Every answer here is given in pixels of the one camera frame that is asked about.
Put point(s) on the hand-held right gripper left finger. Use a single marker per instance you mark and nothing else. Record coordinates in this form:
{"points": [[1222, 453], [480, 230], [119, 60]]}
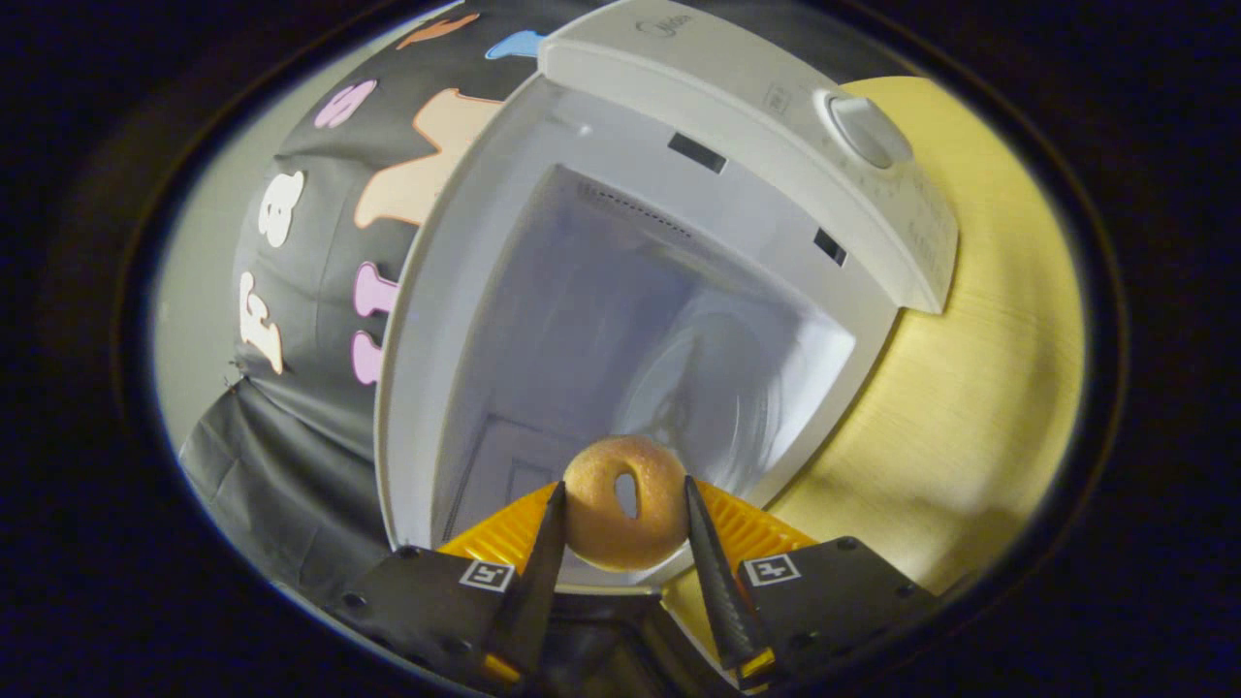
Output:
{"points": [[533, 601]]}

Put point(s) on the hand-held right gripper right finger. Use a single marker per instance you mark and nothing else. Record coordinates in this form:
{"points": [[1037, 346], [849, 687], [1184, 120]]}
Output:
{"points": [[722, 591]]}

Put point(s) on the round golden bread bun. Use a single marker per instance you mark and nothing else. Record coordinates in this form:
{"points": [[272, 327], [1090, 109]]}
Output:
{"points": [[591, 523]]}

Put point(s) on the white microwave oven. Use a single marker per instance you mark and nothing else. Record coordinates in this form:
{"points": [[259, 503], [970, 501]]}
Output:
{"points": [[737, 107]]}

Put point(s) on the glass microwave turntable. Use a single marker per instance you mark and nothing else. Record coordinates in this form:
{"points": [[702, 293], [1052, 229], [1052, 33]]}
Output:
{"points": [[737, 407]]}

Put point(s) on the black backdrop cloth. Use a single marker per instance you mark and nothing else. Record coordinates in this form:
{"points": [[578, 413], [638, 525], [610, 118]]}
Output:
{"points": [[291, 465]]}

